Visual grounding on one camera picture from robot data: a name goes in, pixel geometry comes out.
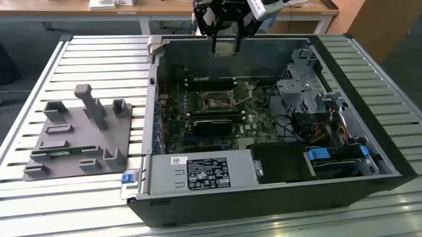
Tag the green RAM stick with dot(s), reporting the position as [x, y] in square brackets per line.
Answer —
[78, 149]

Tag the wooden desk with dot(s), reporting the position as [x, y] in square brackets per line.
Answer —
[66, 11]

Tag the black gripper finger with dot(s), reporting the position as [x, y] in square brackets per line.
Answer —
[239, 44]
[216, 44]

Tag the blue case latch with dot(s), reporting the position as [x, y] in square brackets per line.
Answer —
[128, 179]

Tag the black graphics card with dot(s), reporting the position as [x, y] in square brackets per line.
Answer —
[213, 128]

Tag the silver power supply unit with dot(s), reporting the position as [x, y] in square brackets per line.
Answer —
[162, 172]

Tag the grey parts rack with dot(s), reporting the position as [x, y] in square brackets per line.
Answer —
[86, 138]

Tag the silver chipset heatsink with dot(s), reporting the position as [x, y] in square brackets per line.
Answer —
[247, 143]

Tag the silver drive cage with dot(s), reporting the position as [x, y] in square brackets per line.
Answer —
[293, 95]

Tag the black hard disk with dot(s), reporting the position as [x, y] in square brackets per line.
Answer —
[333, 169]

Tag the CPU socket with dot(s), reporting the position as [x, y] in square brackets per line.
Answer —
[218, 101]

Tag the blue disk carrier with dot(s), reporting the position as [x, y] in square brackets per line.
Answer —
[319, 154]

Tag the white box with dark print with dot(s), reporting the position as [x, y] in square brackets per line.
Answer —
[128, 2]

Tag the black plastic shroud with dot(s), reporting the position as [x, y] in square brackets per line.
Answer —
[280, 163]

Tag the plain white box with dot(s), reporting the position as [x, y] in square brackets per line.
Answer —
[102, 6]

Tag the white-rimmed wrist camera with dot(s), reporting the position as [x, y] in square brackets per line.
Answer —
[264, 10]

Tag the small blue clip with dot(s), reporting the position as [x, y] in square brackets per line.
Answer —
[364, 151]

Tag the green motherboard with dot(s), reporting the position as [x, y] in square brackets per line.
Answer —
[261, 118]

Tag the black flat device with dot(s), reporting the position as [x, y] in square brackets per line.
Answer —
[331, 3]

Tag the black open PC case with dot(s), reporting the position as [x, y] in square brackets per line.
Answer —
[231, 212]

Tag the wooden cabinet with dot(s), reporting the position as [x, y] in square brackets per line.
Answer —
[380, 24]

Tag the silver CPU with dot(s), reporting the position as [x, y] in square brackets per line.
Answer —
[226, 50]

